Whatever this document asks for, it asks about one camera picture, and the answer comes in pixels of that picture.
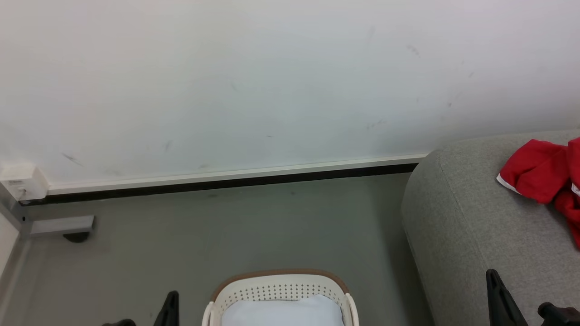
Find white wall box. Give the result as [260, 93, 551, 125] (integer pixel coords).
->
[0, 163, 49, 201]

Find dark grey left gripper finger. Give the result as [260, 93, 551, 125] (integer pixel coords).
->
[153, 291, 180, 326]

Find white and black baseboard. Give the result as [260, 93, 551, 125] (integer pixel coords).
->
[18, 153, 429, 206]

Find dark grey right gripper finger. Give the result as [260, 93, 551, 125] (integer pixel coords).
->
[486, 269, 529, 326]

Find white partition panel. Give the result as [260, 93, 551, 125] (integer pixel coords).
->
[0, 212, 21, 279]

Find red shirt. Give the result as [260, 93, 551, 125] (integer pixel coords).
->
[496, 137, 580, 250]

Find white laundry basket brown rim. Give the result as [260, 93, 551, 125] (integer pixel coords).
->
[202, 269, 360, 326]

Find grey metal frame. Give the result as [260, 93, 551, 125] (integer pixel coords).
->
[0, 183, 95, 240]

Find grey fabric sofa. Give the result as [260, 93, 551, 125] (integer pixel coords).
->
[401, 130, 580, 326]

